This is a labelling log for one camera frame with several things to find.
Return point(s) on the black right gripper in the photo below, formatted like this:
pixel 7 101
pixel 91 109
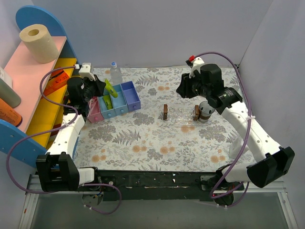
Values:
pixel 184 86

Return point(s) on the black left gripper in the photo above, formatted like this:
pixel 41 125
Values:
pixel 97 85

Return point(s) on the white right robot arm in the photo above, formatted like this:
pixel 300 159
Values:
pixel 272 161

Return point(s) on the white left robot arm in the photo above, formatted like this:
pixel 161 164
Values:
pixel 56 169

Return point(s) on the clear textured tray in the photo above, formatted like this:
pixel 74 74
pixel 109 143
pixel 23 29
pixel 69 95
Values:
pixel 179 116

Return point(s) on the clear plastic water bottle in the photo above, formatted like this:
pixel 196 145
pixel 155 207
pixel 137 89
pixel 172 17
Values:
pixel 116 74

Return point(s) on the teal drawer box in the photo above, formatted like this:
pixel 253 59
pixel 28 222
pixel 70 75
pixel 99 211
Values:
pixel 104 111

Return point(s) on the pink drawer box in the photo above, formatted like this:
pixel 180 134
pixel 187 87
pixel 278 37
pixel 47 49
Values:
pixel 94 114

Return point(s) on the purple drawer box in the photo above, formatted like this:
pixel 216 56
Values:
pixel 131 96

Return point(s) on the orange box on shelf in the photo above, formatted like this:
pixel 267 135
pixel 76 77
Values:
pixel 56 81

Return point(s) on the blue pink yellow shelf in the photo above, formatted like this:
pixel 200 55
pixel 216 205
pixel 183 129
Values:
pixel 27 74

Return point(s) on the beige paper towel roll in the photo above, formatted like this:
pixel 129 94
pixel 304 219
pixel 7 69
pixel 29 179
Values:
pixel 39 42

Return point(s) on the grey green bottle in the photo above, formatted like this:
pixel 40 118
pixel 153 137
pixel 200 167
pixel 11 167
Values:
pixel 8 95

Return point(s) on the orange tube on shelf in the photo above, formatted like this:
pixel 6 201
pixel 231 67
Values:
pixel 9 115

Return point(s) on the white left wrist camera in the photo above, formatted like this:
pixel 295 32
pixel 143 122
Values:
pixel 84 71

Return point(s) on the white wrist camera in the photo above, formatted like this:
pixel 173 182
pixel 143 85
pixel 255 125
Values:
pixel 84 71
pixel 194 63

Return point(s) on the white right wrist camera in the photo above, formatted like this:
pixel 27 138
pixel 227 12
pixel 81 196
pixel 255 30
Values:
pixel 194 63

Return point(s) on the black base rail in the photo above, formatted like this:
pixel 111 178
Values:
pixel 160 185

